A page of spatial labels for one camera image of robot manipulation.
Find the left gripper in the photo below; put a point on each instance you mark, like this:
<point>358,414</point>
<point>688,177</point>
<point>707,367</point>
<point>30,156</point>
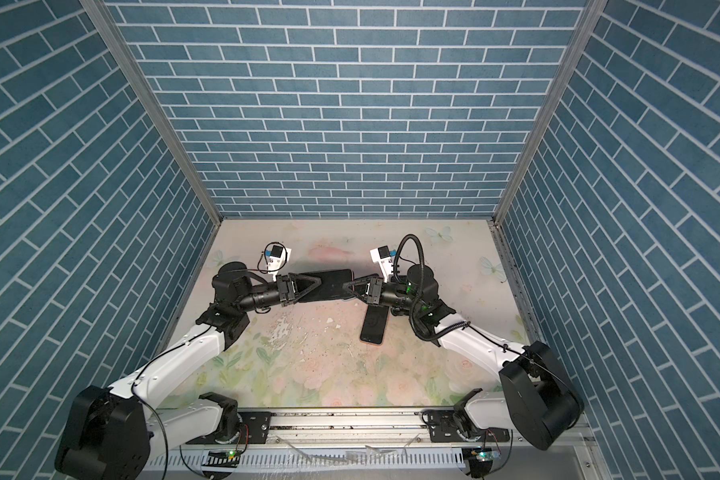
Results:
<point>285,292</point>

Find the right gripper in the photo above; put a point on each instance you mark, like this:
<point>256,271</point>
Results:
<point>377,290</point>

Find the pink phone case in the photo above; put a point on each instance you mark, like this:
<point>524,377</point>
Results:
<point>374,324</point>

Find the black phone case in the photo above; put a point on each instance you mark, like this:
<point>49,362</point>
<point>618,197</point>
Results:
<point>331,287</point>

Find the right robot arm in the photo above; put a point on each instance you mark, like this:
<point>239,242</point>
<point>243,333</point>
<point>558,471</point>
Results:
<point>538,400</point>

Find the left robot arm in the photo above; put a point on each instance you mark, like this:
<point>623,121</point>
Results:
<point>112,432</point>

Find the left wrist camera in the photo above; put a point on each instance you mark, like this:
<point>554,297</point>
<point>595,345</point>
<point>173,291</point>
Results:
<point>274,258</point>

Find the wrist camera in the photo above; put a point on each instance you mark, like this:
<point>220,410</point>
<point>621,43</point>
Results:
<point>382,256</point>
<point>274,258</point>

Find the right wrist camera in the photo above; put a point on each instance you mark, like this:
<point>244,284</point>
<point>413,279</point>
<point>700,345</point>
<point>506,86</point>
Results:
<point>382,256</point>

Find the aluminium front rail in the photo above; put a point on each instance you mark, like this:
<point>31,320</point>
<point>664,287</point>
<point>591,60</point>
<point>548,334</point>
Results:
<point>382,427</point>

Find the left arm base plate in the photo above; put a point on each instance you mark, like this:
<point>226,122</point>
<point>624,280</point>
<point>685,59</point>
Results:
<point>251,428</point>

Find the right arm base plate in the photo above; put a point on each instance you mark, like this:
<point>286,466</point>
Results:
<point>450,426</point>

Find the white slotted cable duct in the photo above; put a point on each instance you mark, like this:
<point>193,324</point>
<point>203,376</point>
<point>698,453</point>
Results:
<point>311,460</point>

